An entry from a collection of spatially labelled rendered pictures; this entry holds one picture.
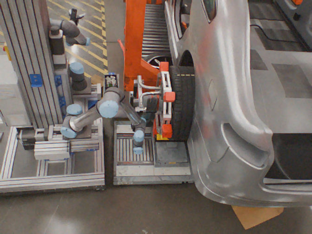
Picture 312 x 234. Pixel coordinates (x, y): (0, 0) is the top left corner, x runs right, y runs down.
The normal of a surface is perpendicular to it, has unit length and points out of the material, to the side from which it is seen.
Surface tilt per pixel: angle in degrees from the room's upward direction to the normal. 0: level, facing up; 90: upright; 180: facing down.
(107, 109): 85
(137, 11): 90
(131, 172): 0
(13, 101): 90
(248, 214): 2
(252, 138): 73
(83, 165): 0
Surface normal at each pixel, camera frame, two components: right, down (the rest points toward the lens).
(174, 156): 0.11, -0.65
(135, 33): 0.08, 0.75
